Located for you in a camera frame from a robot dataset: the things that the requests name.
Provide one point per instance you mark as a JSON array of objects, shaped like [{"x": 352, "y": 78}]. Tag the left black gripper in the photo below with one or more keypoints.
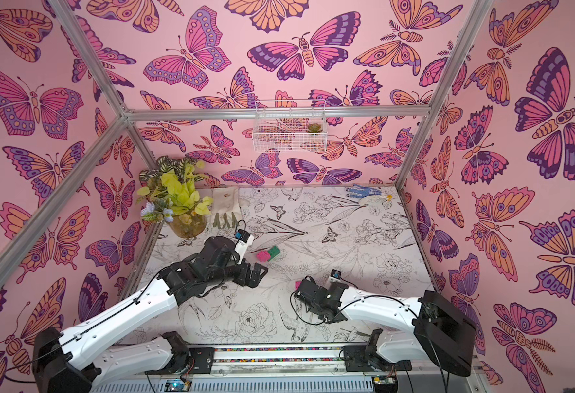
[{"x": 246, "y": 281}]

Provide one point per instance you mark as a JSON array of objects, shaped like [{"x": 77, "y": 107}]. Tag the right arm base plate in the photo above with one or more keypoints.
[{"x": 361, "y": 358}]

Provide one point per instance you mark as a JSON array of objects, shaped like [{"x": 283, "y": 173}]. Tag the white green garden glove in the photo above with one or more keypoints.
[{"x": 226, "y": 210}]

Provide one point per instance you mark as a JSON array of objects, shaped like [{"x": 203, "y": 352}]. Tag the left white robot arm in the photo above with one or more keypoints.
[{"x": 87, "y": 356}]

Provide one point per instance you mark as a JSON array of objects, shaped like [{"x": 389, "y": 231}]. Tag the white wire basket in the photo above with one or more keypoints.
[{"x": 281, "y": 125}]

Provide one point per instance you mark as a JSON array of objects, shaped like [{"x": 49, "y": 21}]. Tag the green lego brick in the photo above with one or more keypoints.
[{"x": 273, "y": 252}]

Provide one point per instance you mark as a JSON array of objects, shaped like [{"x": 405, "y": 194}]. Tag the glass vase with flowers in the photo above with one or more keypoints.
[{"x": 169, "y": 195}]

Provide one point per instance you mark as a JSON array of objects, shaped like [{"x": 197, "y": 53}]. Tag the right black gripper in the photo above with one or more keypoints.
[{"x": 308, "y": 291}]

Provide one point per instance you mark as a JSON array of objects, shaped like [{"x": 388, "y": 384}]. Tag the small green succulent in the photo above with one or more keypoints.
[{"x": 314, "y": 128}]

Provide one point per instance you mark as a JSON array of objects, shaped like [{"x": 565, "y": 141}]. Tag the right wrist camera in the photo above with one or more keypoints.
[{"x": 335, "y": 276}]

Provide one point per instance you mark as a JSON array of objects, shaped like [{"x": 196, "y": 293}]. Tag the blue white glove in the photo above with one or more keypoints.
[{"x": 368, "y": 194}]

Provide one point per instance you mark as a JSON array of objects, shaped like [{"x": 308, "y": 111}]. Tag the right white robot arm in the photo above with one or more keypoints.
[{"x": 428, "y": 327}]

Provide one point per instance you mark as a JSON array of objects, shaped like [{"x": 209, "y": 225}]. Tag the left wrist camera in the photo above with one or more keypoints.
[{"x": 243, "y": 241}]

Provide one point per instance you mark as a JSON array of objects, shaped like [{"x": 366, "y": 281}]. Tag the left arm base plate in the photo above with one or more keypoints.
[{"x": 195, "y": 360}]

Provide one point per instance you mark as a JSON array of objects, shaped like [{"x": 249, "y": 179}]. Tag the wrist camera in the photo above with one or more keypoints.
[
  {"x": 335, "y": 276},
  {"x": 243, "y": 241}
]

